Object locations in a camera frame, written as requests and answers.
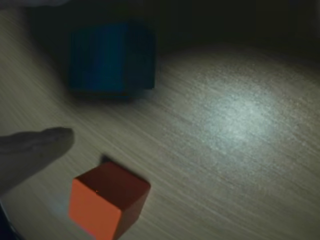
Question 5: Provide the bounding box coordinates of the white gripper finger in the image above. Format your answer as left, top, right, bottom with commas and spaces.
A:
0, 126, 75, 199

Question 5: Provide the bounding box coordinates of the orange cube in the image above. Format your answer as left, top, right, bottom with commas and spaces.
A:
67, 160, 152, 240

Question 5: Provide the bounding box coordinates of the blue cube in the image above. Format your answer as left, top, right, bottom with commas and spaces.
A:
67, 21, 156, 99

